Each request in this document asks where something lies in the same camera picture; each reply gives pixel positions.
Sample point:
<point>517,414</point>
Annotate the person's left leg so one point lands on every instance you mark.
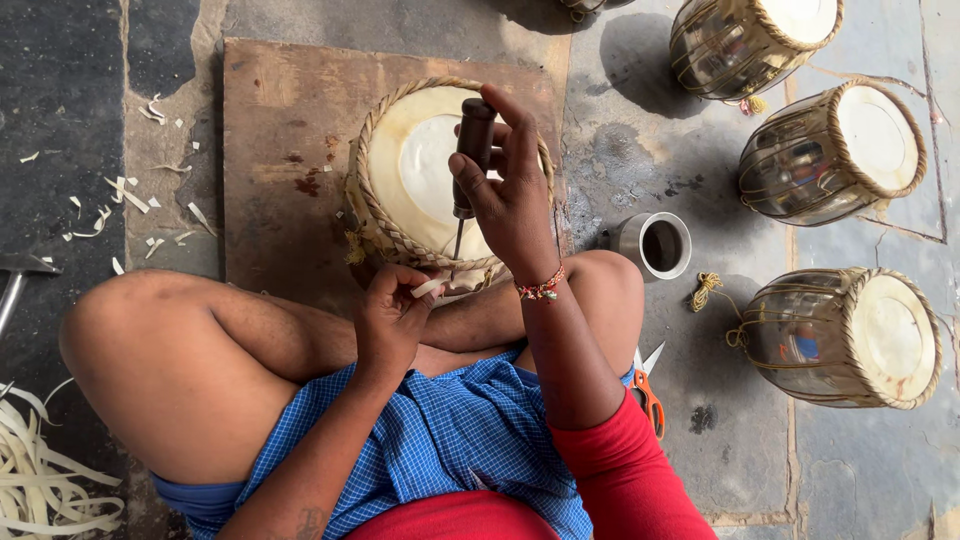
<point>172,360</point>

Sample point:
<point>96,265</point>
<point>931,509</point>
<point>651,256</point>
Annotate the pile of long leather strips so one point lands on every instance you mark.
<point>45,480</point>

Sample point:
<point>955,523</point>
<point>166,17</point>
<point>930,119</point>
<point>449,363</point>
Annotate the person's right hand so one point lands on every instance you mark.
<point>517,210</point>

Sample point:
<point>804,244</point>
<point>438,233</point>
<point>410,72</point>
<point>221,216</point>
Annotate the red shirt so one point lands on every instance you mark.
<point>630,487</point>

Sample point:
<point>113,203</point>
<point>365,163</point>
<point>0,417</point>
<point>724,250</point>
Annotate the pale leather strip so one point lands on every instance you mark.
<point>427,287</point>

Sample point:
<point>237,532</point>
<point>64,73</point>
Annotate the blue checked cloth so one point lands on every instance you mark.
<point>450,435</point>

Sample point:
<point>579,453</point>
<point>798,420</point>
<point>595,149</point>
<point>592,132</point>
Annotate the person's right leg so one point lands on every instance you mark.
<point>600,292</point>

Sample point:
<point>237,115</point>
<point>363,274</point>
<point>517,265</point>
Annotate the drum with braided rim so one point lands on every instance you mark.
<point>412,172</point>

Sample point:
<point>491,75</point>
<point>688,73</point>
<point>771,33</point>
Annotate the wooden board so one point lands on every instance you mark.
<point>292,150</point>

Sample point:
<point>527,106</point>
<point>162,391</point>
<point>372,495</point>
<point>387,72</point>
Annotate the shiny metal drum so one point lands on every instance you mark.
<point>825,337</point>
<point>731,45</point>
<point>817,161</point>

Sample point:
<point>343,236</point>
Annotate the scattered leather scraps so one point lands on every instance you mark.
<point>127,196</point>

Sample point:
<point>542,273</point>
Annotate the metal hammer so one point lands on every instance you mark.
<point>19,266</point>

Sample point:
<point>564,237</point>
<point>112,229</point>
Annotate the steel cup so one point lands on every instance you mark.
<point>656,244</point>

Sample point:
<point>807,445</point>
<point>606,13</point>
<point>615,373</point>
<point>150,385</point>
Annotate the person's leg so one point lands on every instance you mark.
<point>600,292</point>
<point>172,360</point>

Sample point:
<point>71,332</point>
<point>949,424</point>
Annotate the person's left hand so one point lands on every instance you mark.
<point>390,330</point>

